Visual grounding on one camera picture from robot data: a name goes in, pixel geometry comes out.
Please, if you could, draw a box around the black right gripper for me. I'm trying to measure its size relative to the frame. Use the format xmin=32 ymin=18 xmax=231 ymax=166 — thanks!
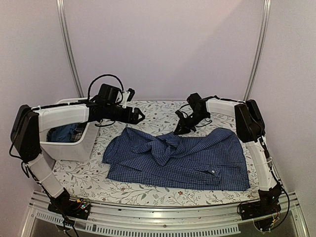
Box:
xmin=173 ymin=111 xmax=208 ymax=135

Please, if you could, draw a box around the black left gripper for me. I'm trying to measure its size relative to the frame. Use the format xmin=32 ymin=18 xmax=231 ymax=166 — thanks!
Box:
xmin=105 ymin=104 xmax=145 ymax=124

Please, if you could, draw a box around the blue plaid button shirt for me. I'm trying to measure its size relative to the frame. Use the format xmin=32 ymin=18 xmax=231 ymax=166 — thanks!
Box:
xmin=102 ymin=127 xmax=250 ymax=191

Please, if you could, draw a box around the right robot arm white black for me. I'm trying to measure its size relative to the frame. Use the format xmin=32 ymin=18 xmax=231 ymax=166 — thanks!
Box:
xmin=174 ymin=93 xmax=282 ymax=215

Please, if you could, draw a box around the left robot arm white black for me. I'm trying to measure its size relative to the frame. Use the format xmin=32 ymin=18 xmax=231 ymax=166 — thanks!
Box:
xmin=10 ymin=98 xmax=145 ymax=214

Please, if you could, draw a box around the white plastic laundry bin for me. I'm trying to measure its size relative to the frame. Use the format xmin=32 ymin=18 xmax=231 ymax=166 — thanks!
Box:
xmin=36 ymin=98 xmax=99 ymax=162

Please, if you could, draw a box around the black white plaid garment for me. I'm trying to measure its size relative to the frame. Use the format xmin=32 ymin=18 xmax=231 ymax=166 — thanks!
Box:
xmin=70 ymin=123 xmax=86 ymax=143

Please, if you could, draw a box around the teal blue garment in bin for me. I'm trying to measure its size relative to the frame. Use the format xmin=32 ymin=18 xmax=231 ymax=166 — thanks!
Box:
xmin=46 ymin=123 xmax=78 ymax=143

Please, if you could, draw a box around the floral patterned table cloth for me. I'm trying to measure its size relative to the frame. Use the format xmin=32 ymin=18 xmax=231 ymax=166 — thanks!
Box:
xmin=52 ymin=100 xmax=260 ymax=206

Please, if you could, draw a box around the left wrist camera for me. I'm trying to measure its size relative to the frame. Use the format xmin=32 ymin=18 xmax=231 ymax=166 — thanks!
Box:
xmin=87 ymin=74 xmax=135 ymax=109

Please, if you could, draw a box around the aluminium front rail base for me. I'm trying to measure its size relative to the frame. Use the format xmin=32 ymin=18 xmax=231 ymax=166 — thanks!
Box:
xmin=21 ymin=191 xmax=310 ymax=237

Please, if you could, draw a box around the left aluminium frame post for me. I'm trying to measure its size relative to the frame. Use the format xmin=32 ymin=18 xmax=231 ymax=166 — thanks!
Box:
xmin=56 ymin=0 xmax=84 ymax=97

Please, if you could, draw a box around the aluminium frame post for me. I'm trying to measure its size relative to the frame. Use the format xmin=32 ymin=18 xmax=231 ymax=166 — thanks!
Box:
xmin=56 ymin=0 xmax=84 ymax=97
xmin=243 ymin=0 xmax=272 ymax=100

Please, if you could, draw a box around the right aluminium frame post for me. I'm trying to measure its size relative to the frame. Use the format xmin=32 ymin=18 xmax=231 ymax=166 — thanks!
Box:
xmin=243 ymin=0 xmax=272 ymax=100

